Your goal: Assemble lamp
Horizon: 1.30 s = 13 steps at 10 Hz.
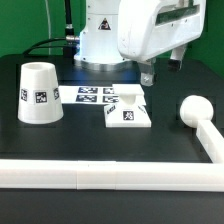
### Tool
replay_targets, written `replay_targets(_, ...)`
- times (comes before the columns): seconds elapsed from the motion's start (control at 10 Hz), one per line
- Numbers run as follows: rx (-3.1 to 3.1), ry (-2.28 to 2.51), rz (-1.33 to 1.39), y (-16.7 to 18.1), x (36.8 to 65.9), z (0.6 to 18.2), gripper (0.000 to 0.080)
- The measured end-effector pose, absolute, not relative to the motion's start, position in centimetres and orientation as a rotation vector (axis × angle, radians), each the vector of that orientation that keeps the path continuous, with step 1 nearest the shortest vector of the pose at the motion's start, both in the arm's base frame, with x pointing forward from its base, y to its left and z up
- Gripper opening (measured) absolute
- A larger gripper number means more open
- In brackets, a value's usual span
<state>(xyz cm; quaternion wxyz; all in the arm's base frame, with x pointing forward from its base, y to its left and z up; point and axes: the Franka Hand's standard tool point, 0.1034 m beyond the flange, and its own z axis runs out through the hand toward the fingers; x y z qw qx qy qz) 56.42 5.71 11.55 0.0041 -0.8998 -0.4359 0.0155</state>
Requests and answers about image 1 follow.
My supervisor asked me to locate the black cable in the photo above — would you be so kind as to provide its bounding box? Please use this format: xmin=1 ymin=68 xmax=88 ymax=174
xmin=22 ymin=0 xmax=81 ymax=56

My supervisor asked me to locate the white marker sheet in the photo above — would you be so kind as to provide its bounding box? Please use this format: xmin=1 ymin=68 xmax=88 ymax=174
xmin=59 ymin=84 xmax=146 ymax=105

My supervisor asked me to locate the white L-shaped fence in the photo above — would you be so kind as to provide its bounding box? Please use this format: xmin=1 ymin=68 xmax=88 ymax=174
xmin=0 ymin=121 xmax=224 ymax=192

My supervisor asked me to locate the white lamp base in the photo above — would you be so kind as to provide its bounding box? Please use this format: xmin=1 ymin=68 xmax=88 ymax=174
xmin=104 ymin=84 xmax=151 ymax=128

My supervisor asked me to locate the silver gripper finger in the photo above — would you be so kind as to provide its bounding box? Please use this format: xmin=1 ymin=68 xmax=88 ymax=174
xmin=138 ymin=59 xmax=155 ymax=86
xmin=168 ymin=44 xmax=187 ymax=71

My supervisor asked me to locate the white lamp bulb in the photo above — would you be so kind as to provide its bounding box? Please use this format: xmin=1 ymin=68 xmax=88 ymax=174
xmin=180 ymin=95 xmax=214 ymax=128

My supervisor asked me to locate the white lamp shade cone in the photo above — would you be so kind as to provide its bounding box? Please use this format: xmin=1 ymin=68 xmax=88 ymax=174
xmin=18 ymin=62 xmax=63 ymax=124

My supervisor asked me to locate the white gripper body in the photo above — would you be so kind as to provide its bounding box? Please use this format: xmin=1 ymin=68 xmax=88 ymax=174
xmin=117 ymin=0 xmax=206 ymax=63

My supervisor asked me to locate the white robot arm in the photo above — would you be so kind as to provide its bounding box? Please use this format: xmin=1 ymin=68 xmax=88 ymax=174
xmin=74 ymin=0 xmax=206 ymax=86

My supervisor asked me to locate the thin white cable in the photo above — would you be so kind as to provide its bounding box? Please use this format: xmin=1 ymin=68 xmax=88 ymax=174
xmin=45 ymin=0 xmax=53 ymax=56

